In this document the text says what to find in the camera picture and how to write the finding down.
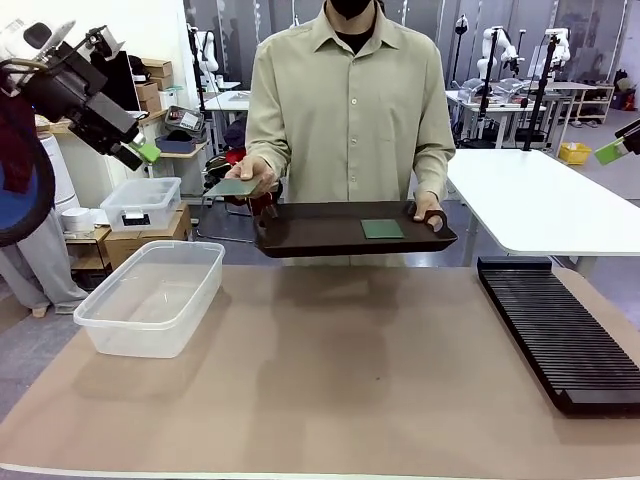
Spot yellow plastic crate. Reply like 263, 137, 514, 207
558, 142, 593, 166

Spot person left hand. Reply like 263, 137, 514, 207
413, 189, 442, 224

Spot large cardboard box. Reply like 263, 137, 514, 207
102, 203, 194, 271

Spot person left forearm beige sleeve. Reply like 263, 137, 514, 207
411, 142, 457, 200

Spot dark brown serving tray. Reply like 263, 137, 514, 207
252, 200, 460, 260

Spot black face mask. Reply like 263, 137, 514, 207
327, 0, 377, 22

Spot white table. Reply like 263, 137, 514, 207
443, 148, 640, 257

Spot white background desk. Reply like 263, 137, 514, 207
203, 89, 251, 114

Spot person torso beige shirt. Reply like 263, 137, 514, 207
244, 0, 457, 261

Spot green PCB board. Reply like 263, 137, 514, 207
360, 218, 406, 241
203, 178, 262, 199

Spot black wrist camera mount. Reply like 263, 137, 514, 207
82, 24, 127, 59

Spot small clear lidded box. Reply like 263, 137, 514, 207
99, 176, 183, 233

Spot dark purple bag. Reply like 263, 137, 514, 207
222, 118, 250, 152

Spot black slotted PCB rack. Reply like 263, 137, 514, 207
476, 255, 640, 417

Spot black computer monitor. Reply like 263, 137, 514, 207
89, 49, 142, 114

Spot person right forearm beige sleeve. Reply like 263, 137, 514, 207
244, 127, 292, 177

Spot wooden shelf unit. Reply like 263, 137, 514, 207
547, 81, 616, 127

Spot small cardboard box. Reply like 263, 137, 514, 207
141, 58, 174, 92
134, 81, 162, 114

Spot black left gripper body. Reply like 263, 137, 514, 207
22, 37, 142, 157

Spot background person grey trousers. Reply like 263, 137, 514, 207
0, 99, 90, 317

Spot person right hand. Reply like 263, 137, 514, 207
224, 155, 277, 194

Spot black tripod stand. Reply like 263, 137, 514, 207
521, 29, 562, 152

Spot grey crate with items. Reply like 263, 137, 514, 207
163, 105, 207, 142

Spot large clear plastic bin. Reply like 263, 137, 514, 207
73, 240, 227, 360

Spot white paper roll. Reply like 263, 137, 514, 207
61, 206, 95, 234

